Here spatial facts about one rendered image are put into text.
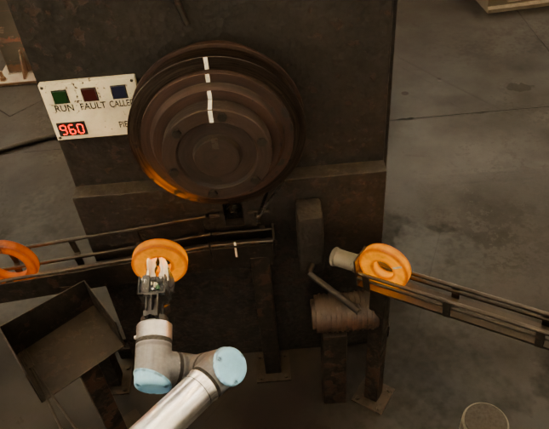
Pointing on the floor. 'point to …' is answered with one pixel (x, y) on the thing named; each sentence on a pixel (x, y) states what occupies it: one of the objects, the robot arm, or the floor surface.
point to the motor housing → (338, 336)
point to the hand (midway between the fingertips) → (158, 257)
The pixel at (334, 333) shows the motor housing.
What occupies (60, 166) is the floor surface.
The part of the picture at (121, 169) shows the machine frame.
